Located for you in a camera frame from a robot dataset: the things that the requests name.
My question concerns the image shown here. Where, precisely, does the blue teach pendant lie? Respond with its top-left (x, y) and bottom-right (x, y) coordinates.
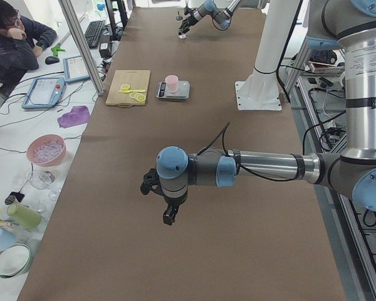
top-left (63, 56), bottom-right (90, 83)
top-left (22, 77), bottom-right (66, 110)

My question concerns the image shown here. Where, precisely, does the wine glass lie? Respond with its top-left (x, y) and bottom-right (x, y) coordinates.
top-left (29, 171), bottom-right (55, 190)

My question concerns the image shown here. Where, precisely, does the green clamp tool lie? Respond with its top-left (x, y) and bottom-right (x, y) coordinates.
top-left (51, 43), bottom-right (65, 57)

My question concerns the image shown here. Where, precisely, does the aluminium frame post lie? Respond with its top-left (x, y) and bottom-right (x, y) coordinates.
top-left (58, 0), bottom-right (104, 96)

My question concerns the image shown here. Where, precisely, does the pink plastic cup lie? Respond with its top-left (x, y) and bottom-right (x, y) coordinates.
top-left (165, 75), bottom-right (179, 93)

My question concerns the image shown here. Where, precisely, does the bamboo cutting board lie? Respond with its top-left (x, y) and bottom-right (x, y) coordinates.
top-left (105, 70), bottom-right (151, 107)

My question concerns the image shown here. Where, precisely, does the black keyboard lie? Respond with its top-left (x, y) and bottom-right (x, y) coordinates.
top-left (84, 20), bottom-right (105, 49)

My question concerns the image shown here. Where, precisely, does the blue teach pendant far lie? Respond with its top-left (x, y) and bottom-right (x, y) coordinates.
top-left (63, 56), bottom-right (90, 83)

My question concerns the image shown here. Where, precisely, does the pink bowl with ice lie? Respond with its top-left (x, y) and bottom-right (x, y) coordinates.
top-left (26, 134), bottom-right (66, 167)

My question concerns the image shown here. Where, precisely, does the seated person dark jacket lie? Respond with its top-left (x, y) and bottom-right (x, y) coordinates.
top-left (0, 1), bottom-right (57, 97)

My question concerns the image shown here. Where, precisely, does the blue teach pendant near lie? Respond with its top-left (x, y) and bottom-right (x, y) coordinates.
top-left (22, 77), bottom-right (66, 110)

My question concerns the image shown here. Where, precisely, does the purple cloth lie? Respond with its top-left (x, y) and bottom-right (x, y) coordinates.
top-left (57, 105), bottom-right (90, 129)

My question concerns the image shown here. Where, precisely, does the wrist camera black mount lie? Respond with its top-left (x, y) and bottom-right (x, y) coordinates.
top-left (140, 168), bottom-right (164, 196)

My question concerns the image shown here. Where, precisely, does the lemon slice front left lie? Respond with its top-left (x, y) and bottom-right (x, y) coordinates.
top-left (120, 83), bottom-right (130, 91)

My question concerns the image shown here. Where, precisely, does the black computer mouse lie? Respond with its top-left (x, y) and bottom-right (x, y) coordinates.
top-left (44, 56), bottom-right (60, 65)

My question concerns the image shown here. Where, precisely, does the green white bowl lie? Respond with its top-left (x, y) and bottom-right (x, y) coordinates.
top-left (0, 243), bottom-right (32, 278)

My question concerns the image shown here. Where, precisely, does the green cup lying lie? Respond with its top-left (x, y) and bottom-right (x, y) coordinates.
top-left (7, 203), bottom-right (42, 230)

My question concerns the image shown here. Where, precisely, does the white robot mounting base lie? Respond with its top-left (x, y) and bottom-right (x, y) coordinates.
top-left (235, 0), bottom-right (302, 111)

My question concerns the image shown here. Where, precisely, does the yellow plastic knife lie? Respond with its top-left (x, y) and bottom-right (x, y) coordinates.
top-left (118, 89), bottom-right (146, 93)

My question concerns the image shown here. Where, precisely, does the glass sauce bottle metal spout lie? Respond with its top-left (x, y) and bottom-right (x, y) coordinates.
top-left (175, 11), bottom-right (187, 40)

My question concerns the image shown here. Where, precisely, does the digital kitchen scale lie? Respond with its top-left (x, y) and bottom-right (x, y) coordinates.
top-left (155, 80), bottom-right (191, 101)

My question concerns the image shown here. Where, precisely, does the light blue bowl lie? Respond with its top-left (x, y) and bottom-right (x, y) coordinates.
top-left (0, 228), bottom-right (16, 251)

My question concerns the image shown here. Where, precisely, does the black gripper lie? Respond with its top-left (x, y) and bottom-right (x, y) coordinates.
top-left (178, 9), bottom-right (198, 34)
top-left (163, 197), bottom-right (184, 225)

